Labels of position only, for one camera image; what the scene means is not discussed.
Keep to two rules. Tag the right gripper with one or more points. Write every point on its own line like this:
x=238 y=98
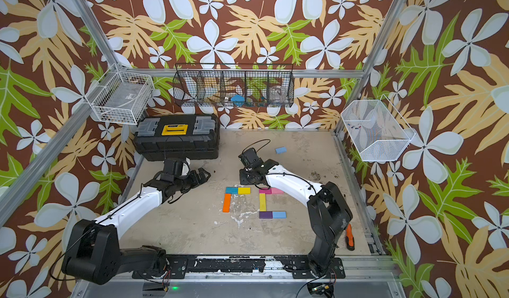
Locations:
x=242 y=177

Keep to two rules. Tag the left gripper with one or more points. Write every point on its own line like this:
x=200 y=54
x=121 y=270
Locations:
x=197 y=180

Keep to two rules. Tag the magenta block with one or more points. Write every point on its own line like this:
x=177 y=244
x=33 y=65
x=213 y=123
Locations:
x=265 y=191

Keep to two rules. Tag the long yellow block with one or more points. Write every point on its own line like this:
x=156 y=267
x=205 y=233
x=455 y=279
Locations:
x=262 y=202

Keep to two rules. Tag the teal block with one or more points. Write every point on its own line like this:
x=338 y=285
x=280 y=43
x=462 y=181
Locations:
x=231 y=190

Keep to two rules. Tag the orange block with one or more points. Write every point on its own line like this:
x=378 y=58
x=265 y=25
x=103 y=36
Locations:
x=226 y=203

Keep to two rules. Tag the purple block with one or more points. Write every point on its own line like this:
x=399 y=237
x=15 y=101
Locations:
x=265 y=215

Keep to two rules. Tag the light blue block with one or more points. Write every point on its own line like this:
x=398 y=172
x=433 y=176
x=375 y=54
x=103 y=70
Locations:
x=280 y=150
x=279 y=214

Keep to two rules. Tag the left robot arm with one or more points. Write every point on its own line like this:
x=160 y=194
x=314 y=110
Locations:
x=94 y=253

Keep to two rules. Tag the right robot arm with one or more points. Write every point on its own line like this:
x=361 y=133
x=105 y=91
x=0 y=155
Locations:
x=328 y=211

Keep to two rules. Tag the blue object in basket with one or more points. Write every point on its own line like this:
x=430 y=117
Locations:
x=238 y=100

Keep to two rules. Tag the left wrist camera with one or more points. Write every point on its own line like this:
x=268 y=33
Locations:
x=185 y=167

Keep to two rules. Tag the black toolbox yellow handle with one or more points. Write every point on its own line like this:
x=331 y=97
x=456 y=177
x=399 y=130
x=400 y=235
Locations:
x=196 y=137

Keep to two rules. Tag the black wire basket rear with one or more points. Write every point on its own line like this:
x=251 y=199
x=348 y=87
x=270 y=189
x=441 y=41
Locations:
x=262 y=85

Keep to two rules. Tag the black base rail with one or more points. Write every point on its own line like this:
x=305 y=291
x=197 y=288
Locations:
x=298 y=266

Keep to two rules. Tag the white wire basket left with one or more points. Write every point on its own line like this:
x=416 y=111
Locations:
x=120 y=95

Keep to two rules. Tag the white wire basket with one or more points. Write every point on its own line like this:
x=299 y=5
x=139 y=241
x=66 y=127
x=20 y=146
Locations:
x=377 y=130
x=120 y=95

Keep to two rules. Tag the orange handled tool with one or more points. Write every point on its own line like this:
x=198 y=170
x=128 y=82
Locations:
x=349 y=238

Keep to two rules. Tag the white wire basket right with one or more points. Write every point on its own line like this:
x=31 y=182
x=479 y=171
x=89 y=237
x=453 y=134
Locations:
x=377 y=130

